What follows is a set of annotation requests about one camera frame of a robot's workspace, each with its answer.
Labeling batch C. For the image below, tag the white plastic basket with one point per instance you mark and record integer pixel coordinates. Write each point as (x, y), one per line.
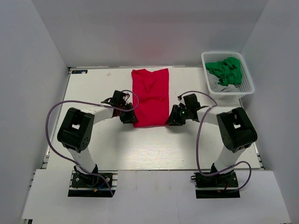
(246, 87)

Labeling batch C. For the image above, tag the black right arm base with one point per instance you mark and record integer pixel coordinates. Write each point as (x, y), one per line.
(217, 186)

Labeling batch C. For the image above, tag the blue table label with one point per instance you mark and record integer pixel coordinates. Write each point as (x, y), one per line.
(79, 71)

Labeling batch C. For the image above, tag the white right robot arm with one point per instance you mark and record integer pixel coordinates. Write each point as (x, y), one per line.
(236, 129)

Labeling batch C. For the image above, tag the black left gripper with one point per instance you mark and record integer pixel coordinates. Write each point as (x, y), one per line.
(129, 119)

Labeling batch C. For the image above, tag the green t shirt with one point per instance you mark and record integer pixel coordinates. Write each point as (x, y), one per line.
(227, 71)

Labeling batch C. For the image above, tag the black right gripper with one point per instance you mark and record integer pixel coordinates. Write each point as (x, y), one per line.
(174, 119)

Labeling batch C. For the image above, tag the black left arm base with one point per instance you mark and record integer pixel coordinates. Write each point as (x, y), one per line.
(85, 185)

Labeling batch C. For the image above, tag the red t shirt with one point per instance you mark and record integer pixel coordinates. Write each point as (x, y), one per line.
(152, 97)

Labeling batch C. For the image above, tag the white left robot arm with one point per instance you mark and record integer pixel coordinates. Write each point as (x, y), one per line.
(76, 129)

